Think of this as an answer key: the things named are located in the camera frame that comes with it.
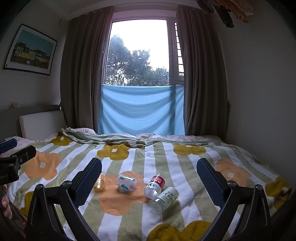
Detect right brown curtain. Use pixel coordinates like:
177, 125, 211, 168
176, 5, 229, 141

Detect brown curtain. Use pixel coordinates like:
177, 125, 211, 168
176, 5, 229, 141
60, 6, 114, 132

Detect hanging clothes at ceiling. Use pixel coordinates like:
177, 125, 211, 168
196, 0, 253, 28

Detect dark headboard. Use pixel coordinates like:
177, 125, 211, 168
1, 104, 60, 142

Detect left brown curtain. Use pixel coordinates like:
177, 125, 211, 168
60, 6, 114, 132

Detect white blue-label cup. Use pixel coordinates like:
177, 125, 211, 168
116, 174, 137, 192

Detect framed town picture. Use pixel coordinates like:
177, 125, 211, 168
4, 24, 58, 76

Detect floral striped blanket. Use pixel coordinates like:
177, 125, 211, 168
8, 128, 292, 240

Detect window with white frame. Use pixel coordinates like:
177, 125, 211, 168
104, 9, 184, 86

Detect white pillow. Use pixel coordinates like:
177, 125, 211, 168
19, 110, 66, 140

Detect person's left hand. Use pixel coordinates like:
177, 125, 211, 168
1, 185, 13, 219

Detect clear orange-label cup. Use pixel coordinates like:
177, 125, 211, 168
94, 171, 106, 193

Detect light blue hanging cloth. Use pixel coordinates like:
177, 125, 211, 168
98, 84, 185, 135

